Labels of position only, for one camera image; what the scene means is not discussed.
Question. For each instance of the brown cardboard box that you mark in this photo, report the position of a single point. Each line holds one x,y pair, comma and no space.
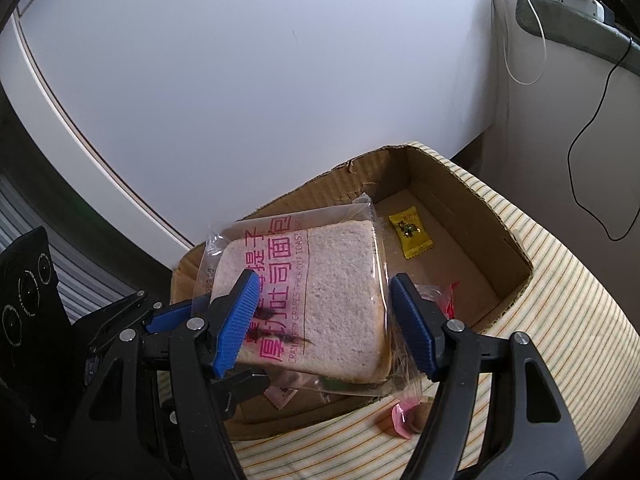
450,200

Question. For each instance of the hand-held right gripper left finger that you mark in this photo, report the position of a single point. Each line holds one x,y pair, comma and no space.
235,327

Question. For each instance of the pale pink snack packet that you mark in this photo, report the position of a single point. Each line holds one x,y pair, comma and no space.
280,394

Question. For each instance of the white wardrobe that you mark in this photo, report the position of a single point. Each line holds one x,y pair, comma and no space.
250,60

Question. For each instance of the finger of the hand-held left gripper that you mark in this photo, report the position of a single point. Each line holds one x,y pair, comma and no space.
240,390
170,316

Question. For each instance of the grey-green padded ledge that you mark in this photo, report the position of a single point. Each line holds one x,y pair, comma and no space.
575,30

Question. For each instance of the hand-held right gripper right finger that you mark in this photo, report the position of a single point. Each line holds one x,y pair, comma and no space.
412,330

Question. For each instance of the sliced bread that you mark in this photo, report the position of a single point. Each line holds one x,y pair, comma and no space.
330,290

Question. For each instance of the pink candy packet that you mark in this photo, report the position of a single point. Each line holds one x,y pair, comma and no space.
406,417

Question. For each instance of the yellow candy packet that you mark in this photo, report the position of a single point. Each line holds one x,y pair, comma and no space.
411,232

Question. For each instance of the grey slatted panel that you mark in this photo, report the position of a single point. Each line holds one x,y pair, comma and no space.
85,280

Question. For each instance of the brown pastry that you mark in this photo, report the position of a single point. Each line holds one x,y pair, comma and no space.
435,300

